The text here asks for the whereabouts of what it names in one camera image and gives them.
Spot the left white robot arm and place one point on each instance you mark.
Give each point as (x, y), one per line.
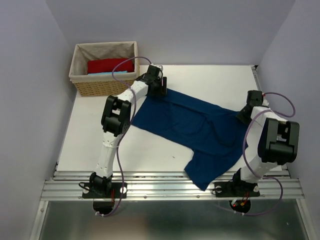
(116, 120)

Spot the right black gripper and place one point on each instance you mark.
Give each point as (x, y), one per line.
(240, 115)

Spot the dark blue t shirt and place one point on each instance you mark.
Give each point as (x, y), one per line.
(213, 133)

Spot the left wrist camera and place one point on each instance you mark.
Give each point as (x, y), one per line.
(160, 67)

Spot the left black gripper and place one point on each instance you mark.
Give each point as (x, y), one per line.
(162, 89)

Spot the rolled red t shirt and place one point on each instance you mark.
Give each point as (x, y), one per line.
(108, 64)

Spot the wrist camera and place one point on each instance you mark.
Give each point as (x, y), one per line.
(160, 67)
(265, 100)

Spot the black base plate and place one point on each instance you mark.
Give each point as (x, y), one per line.
(231, 189)
(115, 191)

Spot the aluminium rail frame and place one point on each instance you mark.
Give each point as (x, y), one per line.
(152, 167)

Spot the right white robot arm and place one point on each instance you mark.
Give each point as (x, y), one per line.
(278, 141)

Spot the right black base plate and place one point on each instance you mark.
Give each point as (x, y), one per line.
(231, 189)

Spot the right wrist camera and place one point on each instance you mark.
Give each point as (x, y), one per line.
(265, 100)

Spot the wicker basket with liner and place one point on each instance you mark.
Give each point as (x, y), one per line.
(102, 85)

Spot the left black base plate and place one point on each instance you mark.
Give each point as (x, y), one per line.
(115, 191)

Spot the rolled light blue t shirt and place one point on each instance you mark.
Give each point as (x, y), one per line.
(107, 73)

